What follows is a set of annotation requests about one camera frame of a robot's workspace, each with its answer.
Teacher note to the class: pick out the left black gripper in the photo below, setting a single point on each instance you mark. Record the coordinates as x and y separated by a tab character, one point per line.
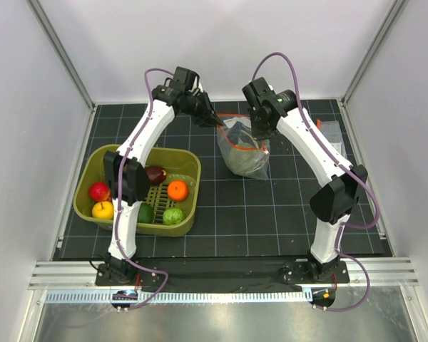
207	118

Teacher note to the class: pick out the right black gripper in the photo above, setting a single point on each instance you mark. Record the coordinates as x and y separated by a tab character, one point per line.
257	134

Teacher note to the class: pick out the clear zip bag orange zipper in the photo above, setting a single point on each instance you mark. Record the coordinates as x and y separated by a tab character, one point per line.
236	128

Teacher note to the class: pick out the netted green melon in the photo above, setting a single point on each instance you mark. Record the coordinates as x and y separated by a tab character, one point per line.
246	160

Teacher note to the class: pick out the dark red apple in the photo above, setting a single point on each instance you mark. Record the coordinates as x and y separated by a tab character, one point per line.
156	174

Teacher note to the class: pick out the orange tangerine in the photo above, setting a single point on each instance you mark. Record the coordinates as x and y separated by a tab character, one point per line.
178	190

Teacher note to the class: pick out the olive green plastic basket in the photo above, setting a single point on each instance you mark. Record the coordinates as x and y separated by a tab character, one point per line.
179	164

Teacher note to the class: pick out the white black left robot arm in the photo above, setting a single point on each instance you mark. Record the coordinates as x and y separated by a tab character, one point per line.
124	168

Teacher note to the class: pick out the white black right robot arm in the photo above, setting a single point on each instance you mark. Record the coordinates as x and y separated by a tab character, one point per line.
338	179

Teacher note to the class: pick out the spare clear zip bag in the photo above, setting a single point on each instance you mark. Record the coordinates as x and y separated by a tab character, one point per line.
332	131

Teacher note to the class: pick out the green avocado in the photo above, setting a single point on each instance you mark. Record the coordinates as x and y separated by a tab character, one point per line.
145	214

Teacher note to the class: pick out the yellow apple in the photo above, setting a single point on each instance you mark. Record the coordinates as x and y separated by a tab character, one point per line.
103	210

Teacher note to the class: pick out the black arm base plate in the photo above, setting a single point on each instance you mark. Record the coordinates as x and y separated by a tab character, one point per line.
231	273

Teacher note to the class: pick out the aluminium front frame rail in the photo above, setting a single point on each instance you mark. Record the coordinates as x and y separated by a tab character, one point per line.
388	271

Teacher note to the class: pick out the white slotted cable duct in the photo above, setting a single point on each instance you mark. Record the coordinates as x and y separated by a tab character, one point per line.
127	296

